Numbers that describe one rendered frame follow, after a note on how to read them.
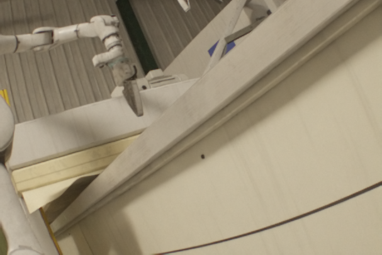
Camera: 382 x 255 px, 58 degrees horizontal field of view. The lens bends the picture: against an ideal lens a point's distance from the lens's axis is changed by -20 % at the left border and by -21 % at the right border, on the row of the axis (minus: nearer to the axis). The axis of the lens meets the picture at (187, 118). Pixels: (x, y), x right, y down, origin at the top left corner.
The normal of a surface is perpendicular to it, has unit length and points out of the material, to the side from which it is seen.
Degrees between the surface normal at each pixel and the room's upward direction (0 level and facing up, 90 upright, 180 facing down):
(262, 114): 90
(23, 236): 90
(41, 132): 90
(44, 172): 90
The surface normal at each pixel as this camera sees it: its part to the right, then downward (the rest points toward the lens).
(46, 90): 0.47, -0.39
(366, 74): -0.79, 0.22
